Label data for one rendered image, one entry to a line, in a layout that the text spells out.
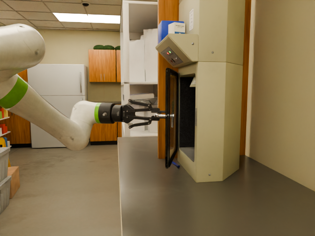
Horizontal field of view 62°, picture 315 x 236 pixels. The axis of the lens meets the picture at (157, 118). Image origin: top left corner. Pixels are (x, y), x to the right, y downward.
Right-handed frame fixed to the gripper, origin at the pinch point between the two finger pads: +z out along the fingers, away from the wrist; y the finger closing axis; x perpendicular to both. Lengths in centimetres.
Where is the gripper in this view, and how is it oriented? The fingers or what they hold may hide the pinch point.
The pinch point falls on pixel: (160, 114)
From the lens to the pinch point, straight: 111.7
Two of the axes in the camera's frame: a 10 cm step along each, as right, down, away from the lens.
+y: 0.0, -9.9, -1.2
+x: 1.9, -1.2, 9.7
